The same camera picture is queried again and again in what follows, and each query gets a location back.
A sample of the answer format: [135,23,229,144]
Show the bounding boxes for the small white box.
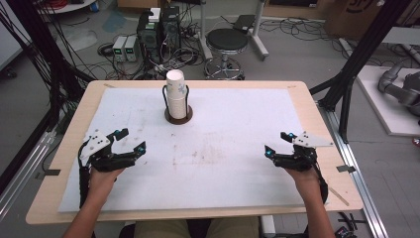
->
[148,7,162,24]

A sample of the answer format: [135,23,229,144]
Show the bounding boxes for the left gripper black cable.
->
[77,142,92,209]

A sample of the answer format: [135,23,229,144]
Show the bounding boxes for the white foam mat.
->
[57,86,330,213]

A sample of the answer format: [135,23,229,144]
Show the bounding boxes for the flower print paper cup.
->
[165,68,186,99]

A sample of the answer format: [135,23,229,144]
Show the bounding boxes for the thin wooden stick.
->
[327,186,350,207]

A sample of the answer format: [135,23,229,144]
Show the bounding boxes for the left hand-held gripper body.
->
[78,129,139,174]

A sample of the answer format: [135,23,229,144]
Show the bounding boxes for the black metal frame with cables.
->
[0,0,97,133]

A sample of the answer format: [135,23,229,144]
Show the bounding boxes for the person's khaki trousers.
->
[133,217,261,238]

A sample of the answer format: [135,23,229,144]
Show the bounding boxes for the aluminium rail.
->
[317,100,390,238]
[0,129,57,221]

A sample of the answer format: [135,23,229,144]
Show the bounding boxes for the black computer tower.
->
[160,5,182,61]
[136,11,163,64]

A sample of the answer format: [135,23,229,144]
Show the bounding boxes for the grey bench power supply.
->
[111,35,128,62]
[124,35,140,62]

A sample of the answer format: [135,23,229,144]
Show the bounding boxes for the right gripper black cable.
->
[312,162,330,204]

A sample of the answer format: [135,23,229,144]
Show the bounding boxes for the black wire cup holder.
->
[161,83,194,126]

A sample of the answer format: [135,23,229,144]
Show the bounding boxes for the white floor board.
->
[356,64,420,138]

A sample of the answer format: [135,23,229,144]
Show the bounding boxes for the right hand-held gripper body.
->
[273,131,335,173]

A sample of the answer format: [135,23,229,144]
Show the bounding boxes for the person's right hand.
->
[285,167,323,196]

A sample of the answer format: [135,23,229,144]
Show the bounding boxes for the black round stool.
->
[203,28,250,81]

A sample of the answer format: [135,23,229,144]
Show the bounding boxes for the white table leg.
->
[260,215,277,238]

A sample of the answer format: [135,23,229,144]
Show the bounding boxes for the white stand frame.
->
[197,0,270,62]

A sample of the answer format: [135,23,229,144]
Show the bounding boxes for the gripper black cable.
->
[312,162,330,204]
[77,142,92,209]

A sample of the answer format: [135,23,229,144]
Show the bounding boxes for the person's left hand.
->
[87,167,127,199]

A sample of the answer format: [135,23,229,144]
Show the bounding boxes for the brown cardboard box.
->
[324,0,420,42]

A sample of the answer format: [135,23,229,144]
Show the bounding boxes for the light wooden table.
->
[25,79,365,226]

